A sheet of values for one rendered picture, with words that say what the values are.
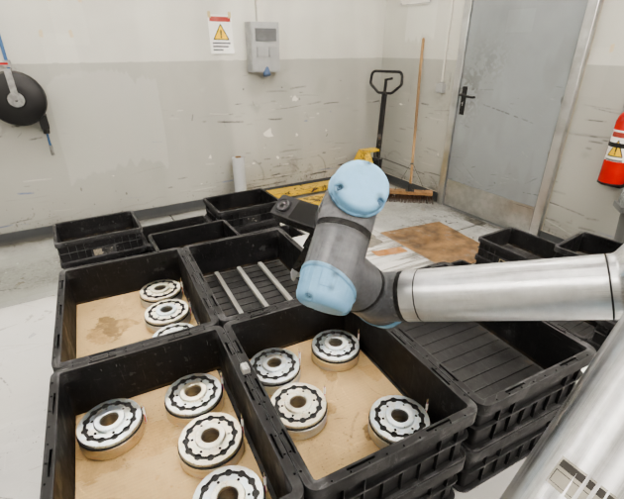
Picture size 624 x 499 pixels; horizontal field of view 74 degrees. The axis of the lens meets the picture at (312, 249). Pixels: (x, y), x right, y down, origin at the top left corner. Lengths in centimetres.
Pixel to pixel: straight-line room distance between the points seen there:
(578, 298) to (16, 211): 386
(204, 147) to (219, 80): 60
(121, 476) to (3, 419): 46
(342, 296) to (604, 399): 27
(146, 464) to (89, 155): 331
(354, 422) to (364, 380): 11
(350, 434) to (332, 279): 36
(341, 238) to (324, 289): 7
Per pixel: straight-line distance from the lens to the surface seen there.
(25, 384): 125
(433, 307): 57
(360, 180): 52
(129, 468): 79
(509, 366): 99
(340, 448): 76
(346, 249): 51
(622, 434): 38
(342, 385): 86
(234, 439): 75
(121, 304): 119
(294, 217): 70
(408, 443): 66
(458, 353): 98
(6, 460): 109
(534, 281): 55
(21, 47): 382
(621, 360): 39
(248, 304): 109
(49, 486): 69
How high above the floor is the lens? 143
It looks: 26 degrees down
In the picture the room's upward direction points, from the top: straight up
